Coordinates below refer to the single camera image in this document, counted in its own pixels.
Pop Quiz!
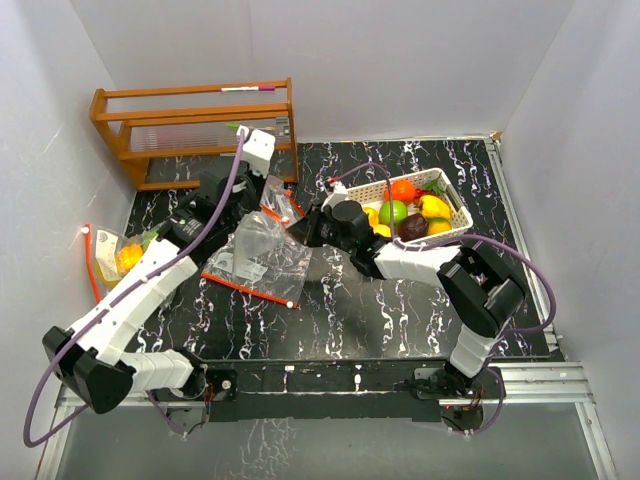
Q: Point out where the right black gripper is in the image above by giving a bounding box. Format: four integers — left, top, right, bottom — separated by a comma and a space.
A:
287, 203, 355, 255

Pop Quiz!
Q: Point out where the orange fruit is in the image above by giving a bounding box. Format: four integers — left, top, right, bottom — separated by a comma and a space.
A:
373, 224, 392, 238

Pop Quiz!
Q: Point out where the green lime fruit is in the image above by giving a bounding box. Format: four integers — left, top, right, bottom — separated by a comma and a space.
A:
378, 200, 408, 226

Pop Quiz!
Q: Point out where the light green cabbage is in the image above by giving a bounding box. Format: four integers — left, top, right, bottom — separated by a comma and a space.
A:
141, 229, 158, 251

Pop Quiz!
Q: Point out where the yellow bell pepper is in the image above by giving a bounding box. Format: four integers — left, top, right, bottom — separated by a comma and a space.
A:
115, 243, 144, 276

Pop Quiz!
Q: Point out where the clear red zip bag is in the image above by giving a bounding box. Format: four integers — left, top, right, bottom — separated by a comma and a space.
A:
81, 223, 159, 303

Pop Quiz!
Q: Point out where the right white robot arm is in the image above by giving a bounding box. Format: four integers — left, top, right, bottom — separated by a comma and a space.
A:
287, 200, 526, 397

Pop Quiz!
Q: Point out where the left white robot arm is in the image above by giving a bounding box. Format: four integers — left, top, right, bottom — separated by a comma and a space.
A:
42, 161, 267, 414

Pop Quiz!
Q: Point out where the red small box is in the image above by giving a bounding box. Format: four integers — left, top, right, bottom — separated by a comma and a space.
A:
247, 149, 273, 157

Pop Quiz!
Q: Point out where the pink white marker pen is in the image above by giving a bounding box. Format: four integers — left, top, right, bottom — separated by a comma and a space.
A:
219, 85, 277, 93

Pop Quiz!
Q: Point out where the wooden orange shelf rack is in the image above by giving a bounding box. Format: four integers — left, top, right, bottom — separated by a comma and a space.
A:
89, 78, 300, 192

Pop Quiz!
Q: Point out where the yellow banana bunch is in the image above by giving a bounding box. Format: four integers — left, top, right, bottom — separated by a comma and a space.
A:
418, 195, 451, 220

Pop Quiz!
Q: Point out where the green yellow mango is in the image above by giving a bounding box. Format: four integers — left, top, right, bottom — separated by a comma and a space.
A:
427, 218, 452, 236

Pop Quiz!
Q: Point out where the red cherry tomato bunch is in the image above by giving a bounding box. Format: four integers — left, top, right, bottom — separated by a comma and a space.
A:
419, 180, 446, 197

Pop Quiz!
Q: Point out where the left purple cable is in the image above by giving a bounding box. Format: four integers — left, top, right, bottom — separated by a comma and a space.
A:
22, 125, 249, 447

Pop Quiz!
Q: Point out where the purple cable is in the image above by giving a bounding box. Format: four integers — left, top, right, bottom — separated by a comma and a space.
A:
22, 125, 249, 447
324, 162, 557, 435

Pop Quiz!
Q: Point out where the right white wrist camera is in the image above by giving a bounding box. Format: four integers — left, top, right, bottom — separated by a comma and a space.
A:
321, 181, 349, 211

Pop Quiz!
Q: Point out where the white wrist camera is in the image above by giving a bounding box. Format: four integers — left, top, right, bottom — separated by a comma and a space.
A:
321, 181, 349, 211
236, 125, 276, 178

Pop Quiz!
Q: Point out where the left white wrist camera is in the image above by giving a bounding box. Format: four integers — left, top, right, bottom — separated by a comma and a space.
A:
236, 125, 276, 178

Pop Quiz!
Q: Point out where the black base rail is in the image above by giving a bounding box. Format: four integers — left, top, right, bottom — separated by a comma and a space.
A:
149, 357, 506, 426

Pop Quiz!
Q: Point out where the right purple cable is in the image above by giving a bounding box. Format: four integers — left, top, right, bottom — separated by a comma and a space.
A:
324, 162, 557, 435

